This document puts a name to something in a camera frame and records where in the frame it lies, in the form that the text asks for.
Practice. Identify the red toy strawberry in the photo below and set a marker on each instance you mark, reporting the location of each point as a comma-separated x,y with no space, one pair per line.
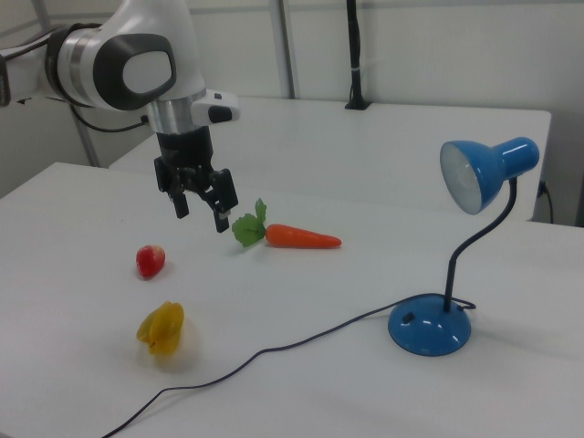
149,261

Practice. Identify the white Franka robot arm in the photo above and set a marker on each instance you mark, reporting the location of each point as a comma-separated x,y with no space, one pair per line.
137,73

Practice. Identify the black clamped pole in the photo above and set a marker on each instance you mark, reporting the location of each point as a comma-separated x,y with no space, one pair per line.
355,55

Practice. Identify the blue desk lamp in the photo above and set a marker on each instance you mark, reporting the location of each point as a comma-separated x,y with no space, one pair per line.
474,175

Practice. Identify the grey partition frame post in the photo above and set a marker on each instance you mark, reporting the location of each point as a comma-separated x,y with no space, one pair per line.
287,50
89,141

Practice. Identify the orange toy carrot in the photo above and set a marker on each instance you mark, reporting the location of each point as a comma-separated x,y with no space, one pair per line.
296,236

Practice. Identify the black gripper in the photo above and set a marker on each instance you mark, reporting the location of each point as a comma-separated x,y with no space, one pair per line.
184,146

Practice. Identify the yellow toy starfruit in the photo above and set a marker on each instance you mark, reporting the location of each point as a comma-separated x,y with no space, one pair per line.
160,330

